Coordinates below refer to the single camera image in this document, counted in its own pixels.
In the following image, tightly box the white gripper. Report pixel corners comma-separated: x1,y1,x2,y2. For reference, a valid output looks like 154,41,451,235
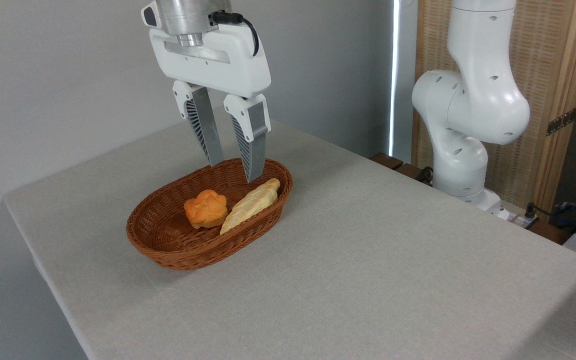
148,22,272,184

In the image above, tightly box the orange round bread roll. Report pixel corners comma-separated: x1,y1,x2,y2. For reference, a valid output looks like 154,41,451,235
183,189,228,230

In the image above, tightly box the pale long bread loaf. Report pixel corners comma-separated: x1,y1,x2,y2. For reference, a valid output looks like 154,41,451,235
219,178,281,236

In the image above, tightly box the brown wicker basket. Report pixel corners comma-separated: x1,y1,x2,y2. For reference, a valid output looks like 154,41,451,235
126,157,294,271

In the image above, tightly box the brown wooden platform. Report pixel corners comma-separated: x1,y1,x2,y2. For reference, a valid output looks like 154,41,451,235
370,152,575,246

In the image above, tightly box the white vertical light strip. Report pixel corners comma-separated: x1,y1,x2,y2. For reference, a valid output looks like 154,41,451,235
389,0,400,157

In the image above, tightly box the white power strip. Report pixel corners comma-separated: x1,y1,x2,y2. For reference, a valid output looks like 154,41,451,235
498,201,540,230

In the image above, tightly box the metal screen hinge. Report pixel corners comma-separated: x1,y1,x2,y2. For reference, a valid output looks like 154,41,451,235
546,106,576,137

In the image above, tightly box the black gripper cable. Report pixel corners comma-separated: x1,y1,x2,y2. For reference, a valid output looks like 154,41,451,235
209,11,260,57

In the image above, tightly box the black power cable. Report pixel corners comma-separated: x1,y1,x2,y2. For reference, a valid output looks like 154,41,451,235
524,202,576,237

